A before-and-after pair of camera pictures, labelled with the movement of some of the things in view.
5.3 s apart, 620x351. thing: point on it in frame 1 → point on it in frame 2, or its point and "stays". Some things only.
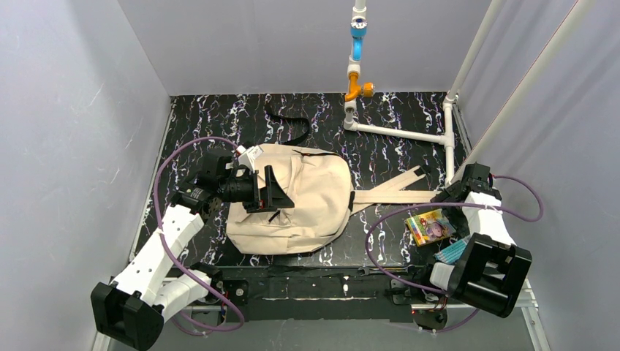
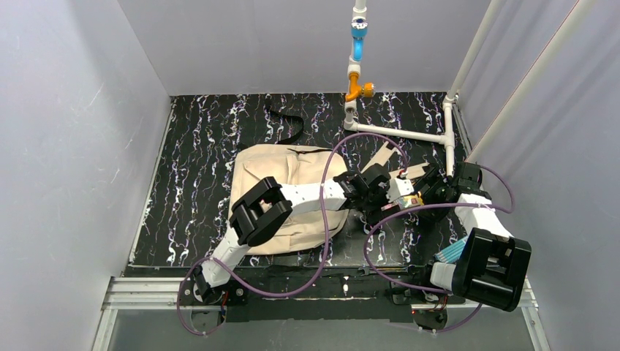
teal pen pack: x=454 y=252 stays
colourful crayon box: x=430 y=227 → x=406 y=202
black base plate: x=368 y=295 stays
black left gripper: x=264 y=189 → x=384 y=200
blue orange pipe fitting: x=358 y=27 stays
